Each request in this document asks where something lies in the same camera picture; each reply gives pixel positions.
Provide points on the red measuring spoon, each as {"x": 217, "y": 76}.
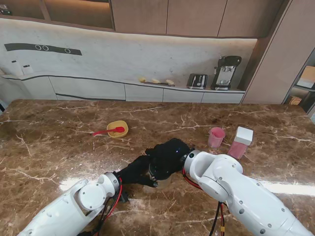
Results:
{"x": 108, "y": 131}

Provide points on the short white bottle black cap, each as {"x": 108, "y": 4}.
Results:
{"x": 27, "y": 70}

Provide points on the dark wooden serving board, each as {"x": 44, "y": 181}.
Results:
{"x": 160, "y": 83}

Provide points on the pink measuring cup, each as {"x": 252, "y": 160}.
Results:
{"x": 216, "y": 137}

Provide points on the pale flat board on shelf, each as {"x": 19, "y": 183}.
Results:
{"x": 307, "y": 76}

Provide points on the white square container lid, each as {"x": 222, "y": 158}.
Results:
{"x": 243, "y": 135}

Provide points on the black toaster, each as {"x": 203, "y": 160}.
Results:
{"x": 197, "y": 81}

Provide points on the yellow plastic bowl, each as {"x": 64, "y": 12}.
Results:
{"x": 118, "y": 132}

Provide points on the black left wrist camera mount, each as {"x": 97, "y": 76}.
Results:
{"x": 124, "y": 196}

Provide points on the clear glass grain jar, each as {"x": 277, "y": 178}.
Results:
{"x": 165, "y": 183}

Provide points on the black wall panel with rings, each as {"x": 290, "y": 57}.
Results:
{"x": 24, "y": 47}

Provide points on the orange printed box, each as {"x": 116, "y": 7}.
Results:
{"x": 294, "y": 100}

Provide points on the yellow bread piece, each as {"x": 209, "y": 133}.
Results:
{"x": 155, "y": 80}
{"x": 169, "y": 82}
{"x": 142, "y": 79}

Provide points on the pink container with white lid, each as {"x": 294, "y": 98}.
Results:
{"x": 237, "y": 148}

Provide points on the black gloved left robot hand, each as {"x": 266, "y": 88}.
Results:
{"x": 135, "y": 170}

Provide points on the tall white bottle black cap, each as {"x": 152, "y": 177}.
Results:
{"x": 16, "y": 68}

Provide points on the wooden wall cabinets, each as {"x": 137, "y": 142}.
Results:
{"x": 192, "y": 17}

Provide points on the white counter cabinet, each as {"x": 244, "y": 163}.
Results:
{"x": 86, "y": 88}

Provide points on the black espresso machine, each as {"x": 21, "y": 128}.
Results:
{"x": 226, "y": 71}

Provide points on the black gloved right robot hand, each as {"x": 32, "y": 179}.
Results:
{"x": 167, "y": 157}

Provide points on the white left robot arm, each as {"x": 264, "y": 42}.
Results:
{"x": 69, "y": 211}

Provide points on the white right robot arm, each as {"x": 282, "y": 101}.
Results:
{"x": 241, "y": 194}

